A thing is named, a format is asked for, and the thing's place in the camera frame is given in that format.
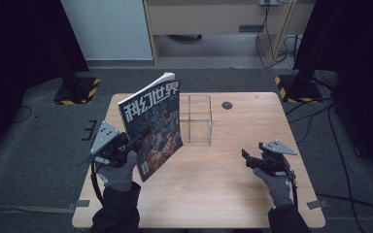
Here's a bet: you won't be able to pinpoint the white cabinet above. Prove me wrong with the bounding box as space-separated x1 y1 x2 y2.
59 0 154 62

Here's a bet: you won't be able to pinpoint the thin black floor cable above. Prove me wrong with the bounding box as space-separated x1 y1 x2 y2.
12 105 34 124

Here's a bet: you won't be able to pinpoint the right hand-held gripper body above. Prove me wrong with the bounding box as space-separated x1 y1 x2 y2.
248 139 298 178

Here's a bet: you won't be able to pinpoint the clear acrylic divided rack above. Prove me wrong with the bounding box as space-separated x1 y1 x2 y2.
178 93 214 147

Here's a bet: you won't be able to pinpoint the black floor cables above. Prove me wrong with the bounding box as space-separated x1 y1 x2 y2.
284 72 373 233

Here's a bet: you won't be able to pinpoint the dark illustrated magazine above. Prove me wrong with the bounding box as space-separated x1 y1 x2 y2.
117 72 185 183

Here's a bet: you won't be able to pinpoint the black cables under desk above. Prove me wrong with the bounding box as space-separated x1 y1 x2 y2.
254 0 303 71

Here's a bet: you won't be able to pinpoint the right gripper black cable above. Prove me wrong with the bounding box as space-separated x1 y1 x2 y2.
287 169 300 210

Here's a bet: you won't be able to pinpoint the dark curtain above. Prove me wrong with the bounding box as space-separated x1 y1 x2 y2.
292 0 373 187
0 0 90 164

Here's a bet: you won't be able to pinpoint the black stand post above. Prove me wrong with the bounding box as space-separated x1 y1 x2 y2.
291 0 329 95
59 48 81 95

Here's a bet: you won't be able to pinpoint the striped black stand base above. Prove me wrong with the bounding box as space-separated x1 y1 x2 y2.
52 76 102 106
274 74 324 104

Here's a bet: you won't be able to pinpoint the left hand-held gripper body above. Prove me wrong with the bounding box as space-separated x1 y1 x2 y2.
77 119 138 168

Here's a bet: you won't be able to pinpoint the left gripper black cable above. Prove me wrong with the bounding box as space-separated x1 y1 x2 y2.
89 160 107 207

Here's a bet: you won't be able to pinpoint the person's left hand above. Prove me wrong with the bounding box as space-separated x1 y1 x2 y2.
96 150 139 192

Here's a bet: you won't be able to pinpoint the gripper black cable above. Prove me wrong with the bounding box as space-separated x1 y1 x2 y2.
89 160 107 207
287 169 300 210

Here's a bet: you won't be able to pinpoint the grey tape patch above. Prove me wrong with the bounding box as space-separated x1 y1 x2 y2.
67 199 91 211
306 199 330 211

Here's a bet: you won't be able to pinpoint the grey power strip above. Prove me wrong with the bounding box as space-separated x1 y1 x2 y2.
258 0 285 7

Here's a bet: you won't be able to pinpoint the light wooden desk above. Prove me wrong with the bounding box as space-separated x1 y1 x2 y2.
142 0 316 67

